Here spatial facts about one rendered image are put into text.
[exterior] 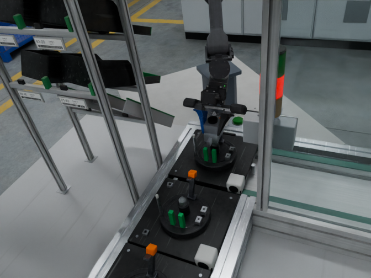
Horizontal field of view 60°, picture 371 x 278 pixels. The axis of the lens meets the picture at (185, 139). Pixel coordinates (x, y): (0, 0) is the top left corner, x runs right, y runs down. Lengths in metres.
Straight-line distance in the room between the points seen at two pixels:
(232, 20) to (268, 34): 3.57
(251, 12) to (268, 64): 3.45
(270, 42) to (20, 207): 1.02
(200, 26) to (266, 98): 3.70
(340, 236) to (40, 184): 1.03
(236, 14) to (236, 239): 3.50
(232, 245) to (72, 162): 0.77
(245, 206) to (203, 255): 0.21
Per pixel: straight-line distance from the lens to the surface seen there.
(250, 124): 0.78
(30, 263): 1.14
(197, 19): 4.35
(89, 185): 1.26
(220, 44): 0.98
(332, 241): 0.98
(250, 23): 4.15
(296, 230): 0.97
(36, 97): 0.98
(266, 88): 0.69
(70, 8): 0.74
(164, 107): 1.55
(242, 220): 0.92
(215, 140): 0.99
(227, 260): 0.86
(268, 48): 0.65
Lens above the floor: 1.70
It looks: 39 degrees down
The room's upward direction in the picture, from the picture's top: 9 degrees counter-clockwise
